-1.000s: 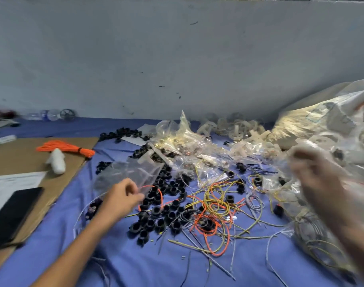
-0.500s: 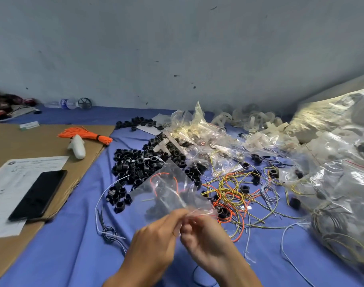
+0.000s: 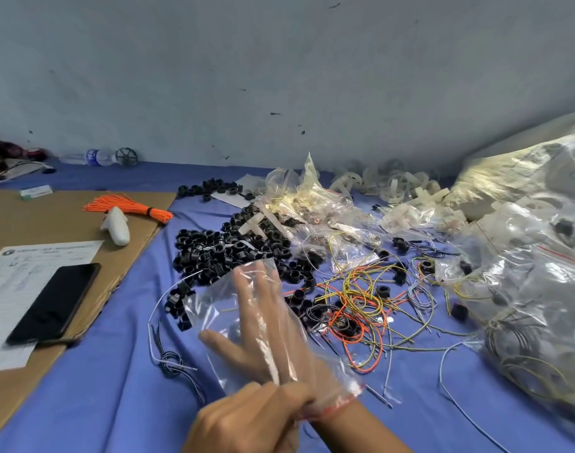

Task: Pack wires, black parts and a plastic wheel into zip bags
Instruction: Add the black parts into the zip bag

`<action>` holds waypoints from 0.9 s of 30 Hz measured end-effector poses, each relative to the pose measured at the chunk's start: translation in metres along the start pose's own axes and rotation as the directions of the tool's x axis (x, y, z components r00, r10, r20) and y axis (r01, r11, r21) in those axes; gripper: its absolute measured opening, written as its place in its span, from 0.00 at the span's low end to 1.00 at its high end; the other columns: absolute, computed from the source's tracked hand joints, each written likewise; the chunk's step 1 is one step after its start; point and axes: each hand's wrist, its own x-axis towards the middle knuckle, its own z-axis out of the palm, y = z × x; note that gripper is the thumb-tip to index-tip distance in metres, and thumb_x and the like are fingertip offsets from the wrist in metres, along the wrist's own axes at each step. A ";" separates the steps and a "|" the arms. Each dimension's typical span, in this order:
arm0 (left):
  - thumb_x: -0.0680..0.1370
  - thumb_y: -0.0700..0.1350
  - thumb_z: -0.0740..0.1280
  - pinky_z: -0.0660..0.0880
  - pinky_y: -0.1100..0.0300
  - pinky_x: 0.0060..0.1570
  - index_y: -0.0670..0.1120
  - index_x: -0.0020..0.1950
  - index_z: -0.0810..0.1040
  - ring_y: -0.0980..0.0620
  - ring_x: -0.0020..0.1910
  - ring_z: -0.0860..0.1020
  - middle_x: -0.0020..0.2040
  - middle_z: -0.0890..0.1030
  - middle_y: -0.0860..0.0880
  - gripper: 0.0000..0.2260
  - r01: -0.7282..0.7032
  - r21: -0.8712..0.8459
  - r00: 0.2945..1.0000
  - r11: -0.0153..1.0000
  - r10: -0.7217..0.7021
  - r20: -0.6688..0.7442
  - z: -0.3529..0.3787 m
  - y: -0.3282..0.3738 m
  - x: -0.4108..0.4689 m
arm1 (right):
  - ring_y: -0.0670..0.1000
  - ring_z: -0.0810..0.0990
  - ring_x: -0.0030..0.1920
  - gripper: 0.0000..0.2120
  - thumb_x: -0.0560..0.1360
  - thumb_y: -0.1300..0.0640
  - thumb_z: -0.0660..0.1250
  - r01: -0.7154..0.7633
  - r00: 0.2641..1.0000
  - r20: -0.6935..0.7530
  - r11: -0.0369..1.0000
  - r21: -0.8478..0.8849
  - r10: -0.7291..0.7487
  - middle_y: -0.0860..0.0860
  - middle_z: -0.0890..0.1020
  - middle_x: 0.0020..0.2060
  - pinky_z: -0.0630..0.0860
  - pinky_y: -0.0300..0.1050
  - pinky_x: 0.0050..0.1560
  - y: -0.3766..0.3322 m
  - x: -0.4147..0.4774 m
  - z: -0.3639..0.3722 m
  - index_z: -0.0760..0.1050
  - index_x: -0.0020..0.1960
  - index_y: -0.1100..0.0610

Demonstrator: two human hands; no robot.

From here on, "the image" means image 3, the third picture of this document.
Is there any white paper sheet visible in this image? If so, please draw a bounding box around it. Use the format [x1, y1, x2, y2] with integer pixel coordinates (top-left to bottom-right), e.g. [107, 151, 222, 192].
[0, 239, 105, 374]

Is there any heap of plastic bags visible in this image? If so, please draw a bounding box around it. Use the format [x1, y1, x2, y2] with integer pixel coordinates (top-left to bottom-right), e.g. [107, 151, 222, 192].
[238, 152, 385, 272]

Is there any clear plastic water bottle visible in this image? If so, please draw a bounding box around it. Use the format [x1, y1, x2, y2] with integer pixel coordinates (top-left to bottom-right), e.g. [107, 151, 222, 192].
[59, 148, 117, 168]

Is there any blue cloth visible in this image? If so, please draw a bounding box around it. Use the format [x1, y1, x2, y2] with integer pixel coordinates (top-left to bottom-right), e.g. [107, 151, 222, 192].
[0, 160, 575, 453]

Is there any orange tie bundle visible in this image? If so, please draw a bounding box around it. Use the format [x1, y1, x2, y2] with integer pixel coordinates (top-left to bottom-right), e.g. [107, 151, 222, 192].
[82, 191, 176, 227]

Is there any white paper slip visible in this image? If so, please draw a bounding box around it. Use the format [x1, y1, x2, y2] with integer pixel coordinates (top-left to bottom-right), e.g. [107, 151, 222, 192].
[209, 189, 257, 211]

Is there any pile of black plastic rings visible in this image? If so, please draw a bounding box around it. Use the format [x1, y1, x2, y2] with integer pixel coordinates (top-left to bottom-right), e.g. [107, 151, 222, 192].
[163, 175, 328, 333]

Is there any black round wheel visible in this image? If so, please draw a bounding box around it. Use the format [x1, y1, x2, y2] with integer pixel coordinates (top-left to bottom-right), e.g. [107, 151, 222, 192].
[114, 145, 141, 170]

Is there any brown cardboard sheet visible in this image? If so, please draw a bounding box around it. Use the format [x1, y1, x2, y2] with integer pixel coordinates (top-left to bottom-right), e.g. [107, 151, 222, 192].
[0, 187, 179, 442]

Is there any long yellow green wire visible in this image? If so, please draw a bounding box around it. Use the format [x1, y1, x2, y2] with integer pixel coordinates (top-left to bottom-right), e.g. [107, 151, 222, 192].
[437, 337, 512, 453]

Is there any pile of white plastic wheels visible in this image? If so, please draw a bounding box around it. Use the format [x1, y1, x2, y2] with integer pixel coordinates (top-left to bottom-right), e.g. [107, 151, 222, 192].
[328, 158, 470, 234]

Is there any black smartphone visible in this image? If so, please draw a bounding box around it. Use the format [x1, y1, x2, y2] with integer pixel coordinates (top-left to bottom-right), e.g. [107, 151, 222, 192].
[5, 262, 104, 348]

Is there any pile of large plastic bags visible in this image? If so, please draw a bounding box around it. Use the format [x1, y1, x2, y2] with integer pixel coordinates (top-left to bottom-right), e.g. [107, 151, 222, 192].
[446, 112, 575, 442]

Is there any orange wire loop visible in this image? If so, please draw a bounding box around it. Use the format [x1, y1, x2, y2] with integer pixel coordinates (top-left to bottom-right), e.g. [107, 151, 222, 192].
[323, 305, 389, 378]

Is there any pile of grey white wires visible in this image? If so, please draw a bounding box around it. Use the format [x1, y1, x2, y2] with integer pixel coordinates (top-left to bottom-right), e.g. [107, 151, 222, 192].
[380, 238, 479, 376]

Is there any grey wire bundle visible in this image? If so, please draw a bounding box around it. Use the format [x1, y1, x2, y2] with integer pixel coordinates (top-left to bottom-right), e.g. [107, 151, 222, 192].
[146, 267, 210, 408]

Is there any person's left hand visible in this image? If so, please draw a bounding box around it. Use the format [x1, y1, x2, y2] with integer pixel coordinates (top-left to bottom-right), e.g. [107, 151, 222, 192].
[180, 379, 319, 453]

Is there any clear zip plastic bag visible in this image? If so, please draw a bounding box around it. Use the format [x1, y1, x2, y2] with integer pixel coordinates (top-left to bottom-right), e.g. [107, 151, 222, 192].
[182, 258, 366, 423]

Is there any person's right hand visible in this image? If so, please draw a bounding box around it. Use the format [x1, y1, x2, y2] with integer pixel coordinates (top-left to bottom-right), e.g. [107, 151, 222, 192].
[199, 260, 357, 423]

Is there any white handheld device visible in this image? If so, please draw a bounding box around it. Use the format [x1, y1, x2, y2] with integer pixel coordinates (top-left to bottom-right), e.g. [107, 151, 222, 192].
[99, 204, 132, 248]

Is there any small white label card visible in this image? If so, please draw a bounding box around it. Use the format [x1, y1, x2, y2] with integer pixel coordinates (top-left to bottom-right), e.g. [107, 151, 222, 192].
[18, 184, 55, 202]

